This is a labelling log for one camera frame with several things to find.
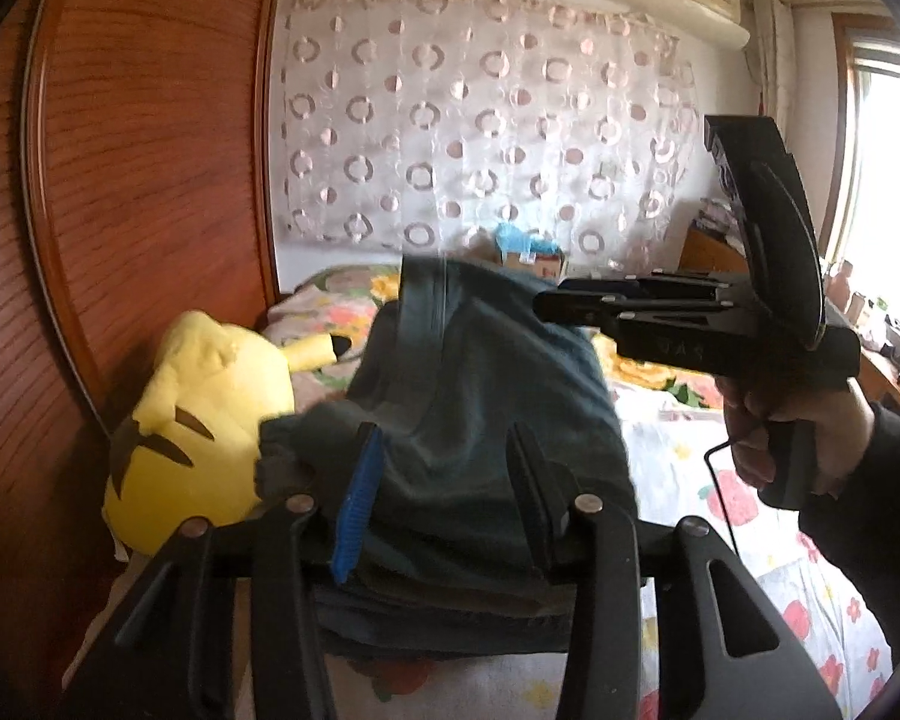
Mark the pile of printed papers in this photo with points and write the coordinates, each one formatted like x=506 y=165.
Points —
x=716 y=221

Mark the person's right hand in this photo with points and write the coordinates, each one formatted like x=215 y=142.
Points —
x=840 y=427

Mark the sheer curtain with circles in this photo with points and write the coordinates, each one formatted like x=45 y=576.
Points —
x=457 y=127

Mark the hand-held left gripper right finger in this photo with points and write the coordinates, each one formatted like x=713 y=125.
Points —
x=532 y=487

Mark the strawberry print bed sheet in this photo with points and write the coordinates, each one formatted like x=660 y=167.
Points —
x=682 y=465

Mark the wooden cabinet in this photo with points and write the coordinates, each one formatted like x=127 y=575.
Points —
x=709 y=251

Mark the person's right forearm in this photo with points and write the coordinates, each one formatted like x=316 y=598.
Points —
x=885 y=525

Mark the wooden headboard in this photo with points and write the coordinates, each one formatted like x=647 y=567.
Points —
x=120 y=165

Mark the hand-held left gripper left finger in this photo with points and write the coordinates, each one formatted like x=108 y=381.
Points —
x=356 y=502

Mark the floral pink blanket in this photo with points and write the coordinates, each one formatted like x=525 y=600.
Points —
x=645 y=375

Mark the teal pants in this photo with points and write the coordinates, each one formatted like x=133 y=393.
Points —
x=457 y=405

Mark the window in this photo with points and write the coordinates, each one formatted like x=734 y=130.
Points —
x=892 y=165

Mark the yellow plush toy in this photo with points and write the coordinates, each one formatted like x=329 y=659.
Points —
x=210 y=390

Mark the light blue cloth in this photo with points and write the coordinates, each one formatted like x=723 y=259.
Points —
x=517 y=236

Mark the small cardboard box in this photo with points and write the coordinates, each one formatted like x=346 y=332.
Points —
x=544 y=264

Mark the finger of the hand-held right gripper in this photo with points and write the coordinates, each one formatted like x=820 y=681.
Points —
x=645 y=285
x=577 y=309

